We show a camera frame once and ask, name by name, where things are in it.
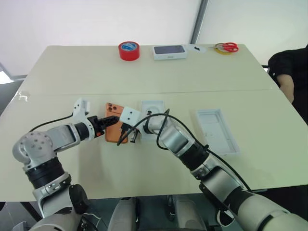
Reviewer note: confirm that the person in black shirt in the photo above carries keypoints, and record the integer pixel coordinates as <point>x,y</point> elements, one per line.
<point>293,62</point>

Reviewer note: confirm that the red tape roll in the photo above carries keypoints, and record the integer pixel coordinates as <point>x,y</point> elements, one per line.
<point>128,54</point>

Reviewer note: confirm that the white box with phone print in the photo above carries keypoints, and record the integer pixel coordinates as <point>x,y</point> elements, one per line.
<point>170,51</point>

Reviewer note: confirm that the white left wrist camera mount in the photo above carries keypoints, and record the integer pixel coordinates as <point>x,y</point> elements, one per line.
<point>80,113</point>

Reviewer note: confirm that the white phone box lid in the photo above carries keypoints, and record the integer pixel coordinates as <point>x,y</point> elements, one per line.
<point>216,131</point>

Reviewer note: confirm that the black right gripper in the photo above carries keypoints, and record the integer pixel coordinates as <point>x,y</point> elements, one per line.
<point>131,128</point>

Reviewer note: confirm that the grey furniture frame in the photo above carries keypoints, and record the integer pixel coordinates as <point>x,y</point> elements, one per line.
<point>10,77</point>

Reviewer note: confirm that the orange phone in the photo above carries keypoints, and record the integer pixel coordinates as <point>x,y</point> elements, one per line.
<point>112,134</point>

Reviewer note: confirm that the person's bare forearm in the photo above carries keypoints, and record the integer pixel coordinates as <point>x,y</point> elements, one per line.
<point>286,85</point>

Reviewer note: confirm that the white paper with black clip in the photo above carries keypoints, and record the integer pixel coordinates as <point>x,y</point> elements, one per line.
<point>198,49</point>

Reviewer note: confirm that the grey window frame post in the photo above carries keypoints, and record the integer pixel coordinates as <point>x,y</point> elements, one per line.
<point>198,21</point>

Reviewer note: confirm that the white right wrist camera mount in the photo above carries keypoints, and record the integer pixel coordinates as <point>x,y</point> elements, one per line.
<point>130,115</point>

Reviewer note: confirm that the yellow tape roll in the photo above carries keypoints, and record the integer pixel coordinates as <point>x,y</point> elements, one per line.
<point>220,51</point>

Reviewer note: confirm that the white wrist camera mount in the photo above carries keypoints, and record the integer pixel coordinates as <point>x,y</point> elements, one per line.
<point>80,113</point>
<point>130,115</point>

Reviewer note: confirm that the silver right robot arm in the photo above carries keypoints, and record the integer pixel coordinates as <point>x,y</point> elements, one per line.
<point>178,142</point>

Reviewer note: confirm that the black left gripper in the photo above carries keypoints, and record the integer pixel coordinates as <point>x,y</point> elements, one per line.
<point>98,126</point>

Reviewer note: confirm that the grey rounded shape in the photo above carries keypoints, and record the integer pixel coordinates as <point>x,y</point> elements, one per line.
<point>121,214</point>
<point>190,215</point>

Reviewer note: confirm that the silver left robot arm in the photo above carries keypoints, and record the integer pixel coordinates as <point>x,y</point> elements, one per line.
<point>36,144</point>

